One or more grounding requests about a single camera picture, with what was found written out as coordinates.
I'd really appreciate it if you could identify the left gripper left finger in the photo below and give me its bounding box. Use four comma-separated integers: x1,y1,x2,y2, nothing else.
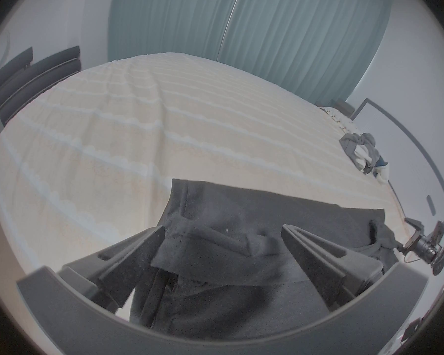
61,225,166,311

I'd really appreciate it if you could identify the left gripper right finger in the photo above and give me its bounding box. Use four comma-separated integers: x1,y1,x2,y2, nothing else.
281,224,383,305

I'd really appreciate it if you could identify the black T-shirt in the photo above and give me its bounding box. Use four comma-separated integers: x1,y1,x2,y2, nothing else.
129,178,399,341

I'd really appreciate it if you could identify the pile of clothes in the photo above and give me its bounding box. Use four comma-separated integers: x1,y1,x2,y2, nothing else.
339,132,391,184

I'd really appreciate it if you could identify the bed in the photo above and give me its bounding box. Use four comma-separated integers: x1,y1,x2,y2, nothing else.
0,52,444,324

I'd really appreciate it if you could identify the white printed pillow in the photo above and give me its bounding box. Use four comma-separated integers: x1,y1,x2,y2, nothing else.
320,106,363,134

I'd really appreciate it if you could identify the grey bedside table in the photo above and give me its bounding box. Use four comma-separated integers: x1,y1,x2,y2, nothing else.
331,100,356,117

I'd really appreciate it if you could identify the black chest of drawers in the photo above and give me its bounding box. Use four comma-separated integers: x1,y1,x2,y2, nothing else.
0,46,83,154

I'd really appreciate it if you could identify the blue-green curtain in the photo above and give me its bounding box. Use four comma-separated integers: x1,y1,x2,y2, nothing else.
216,0,391,106
107,0,246,61

